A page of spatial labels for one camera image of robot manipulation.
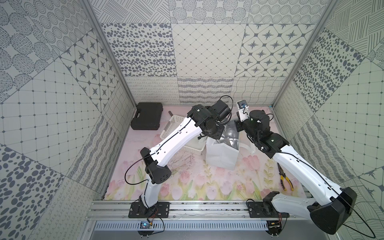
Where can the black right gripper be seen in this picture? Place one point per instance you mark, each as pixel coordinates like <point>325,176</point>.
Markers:
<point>238,123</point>

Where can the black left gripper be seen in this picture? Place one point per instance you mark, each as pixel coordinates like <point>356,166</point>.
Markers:
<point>214,132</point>

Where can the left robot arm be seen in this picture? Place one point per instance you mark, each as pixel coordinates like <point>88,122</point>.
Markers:
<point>200,121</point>

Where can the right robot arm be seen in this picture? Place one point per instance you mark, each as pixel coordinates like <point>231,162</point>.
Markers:
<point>330,205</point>

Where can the white perforated plastic basket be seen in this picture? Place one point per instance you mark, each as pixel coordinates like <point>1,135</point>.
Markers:
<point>183,131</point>

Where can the floral pink table mat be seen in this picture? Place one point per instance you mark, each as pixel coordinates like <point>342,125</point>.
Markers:
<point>192,178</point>

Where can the black plastic tool case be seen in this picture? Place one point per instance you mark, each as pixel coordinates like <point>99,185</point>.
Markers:
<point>147,117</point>

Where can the white vent grille strip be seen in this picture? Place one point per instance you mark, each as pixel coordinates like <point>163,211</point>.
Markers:
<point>179,225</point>

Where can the yellow handled pliers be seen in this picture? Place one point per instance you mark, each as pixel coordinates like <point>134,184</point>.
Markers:
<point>283,178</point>

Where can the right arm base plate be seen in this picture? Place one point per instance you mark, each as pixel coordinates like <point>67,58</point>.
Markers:
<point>265,209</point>

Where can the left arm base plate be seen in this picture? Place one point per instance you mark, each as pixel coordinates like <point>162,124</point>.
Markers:
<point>139,210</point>

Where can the aluminium mounting rail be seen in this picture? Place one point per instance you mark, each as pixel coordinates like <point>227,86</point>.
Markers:
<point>201,210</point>

